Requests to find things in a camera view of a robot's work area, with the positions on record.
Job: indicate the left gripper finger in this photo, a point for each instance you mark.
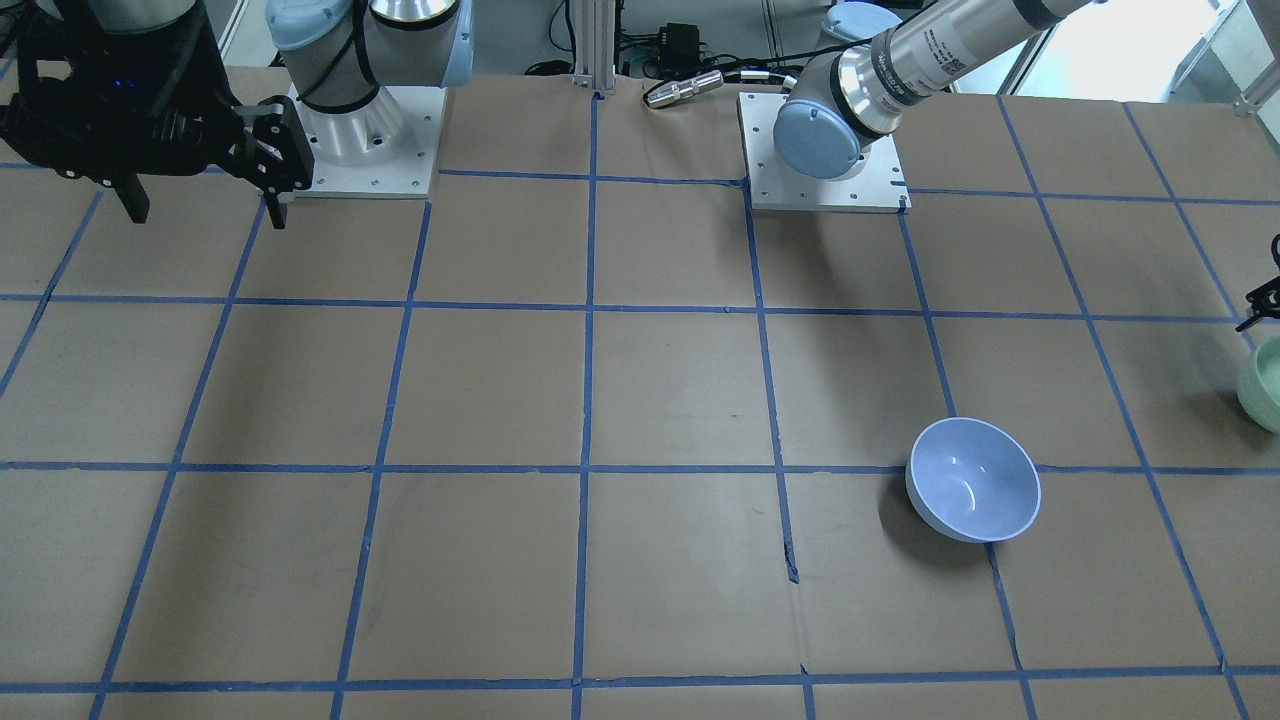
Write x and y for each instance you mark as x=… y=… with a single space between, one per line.
x=1263 y=304

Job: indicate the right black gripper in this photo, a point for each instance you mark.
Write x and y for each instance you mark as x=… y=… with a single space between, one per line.
x=203 y=72

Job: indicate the green bowl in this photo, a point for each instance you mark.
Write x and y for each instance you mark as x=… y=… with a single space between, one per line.
x=1257 y=385

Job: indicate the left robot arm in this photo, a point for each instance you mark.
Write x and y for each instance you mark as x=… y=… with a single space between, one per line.
x=1046 y=208

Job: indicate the blue bowl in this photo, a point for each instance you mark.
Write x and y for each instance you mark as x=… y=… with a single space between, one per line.
x=972 y=482

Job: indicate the silver metal connector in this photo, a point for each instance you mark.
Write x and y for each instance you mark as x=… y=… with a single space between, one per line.
x=674 y=91

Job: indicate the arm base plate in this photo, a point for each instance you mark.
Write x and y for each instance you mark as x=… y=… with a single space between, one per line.
x=801 y=156
x=386 y=150

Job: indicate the aluminium frame post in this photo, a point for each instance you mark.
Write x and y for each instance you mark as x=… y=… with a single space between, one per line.
x=594 y=44

